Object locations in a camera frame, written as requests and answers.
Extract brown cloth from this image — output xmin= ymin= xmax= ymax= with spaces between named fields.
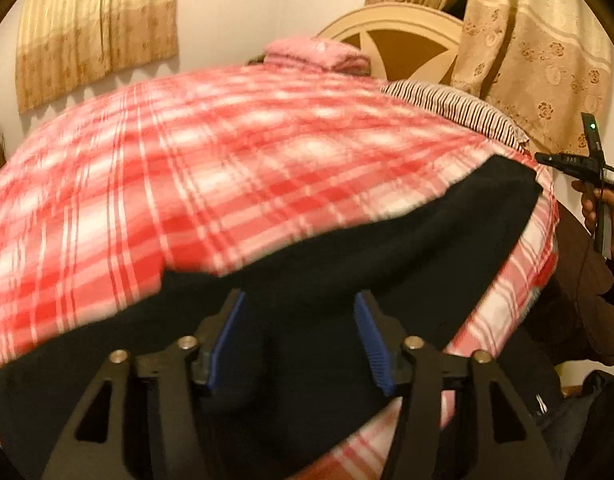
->
xmin=527 ymin=205 xmax=614 ymax=366

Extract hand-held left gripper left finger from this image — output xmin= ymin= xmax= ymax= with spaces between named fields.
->
xmin=42 ymin=290 xmax=248 ymax=480

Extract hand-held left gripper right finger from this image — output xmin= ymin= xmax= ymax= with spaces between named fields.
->
xmin=354 ymin=292 xmax=568 ymax=480

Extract red plaid blanket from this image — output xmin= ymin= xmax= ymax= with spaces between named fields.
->
xmin=0 ymin=62 xmax=560 ymax=480

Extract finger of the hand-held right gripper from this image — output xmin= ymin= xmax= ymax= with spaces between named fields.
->
xmin=534 ymin=152 xmax=566 ymax=174

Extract person's right hand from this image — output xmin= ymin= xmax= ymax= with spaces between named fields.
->
xmin=572 ymin=180 xmax=614 ymax=259

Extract dark cloth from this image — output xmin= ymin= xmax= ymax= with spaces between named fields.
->
xmin=529 ymin=330 xmax=614 ymax=480

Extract black pants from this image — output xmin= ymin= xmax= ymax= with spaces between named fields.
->
xmin=0 ymin=152 xmax=544 ymax=480

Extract cream wooden headboard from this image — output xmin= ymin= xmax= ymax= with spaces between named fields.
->
xmin=314 ymin=2 xmax=468 ymax=86

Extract striped pillow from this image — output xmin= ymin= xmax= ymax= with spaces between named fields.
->
xmin=379 ymin=80 xmax=530 ymax=151

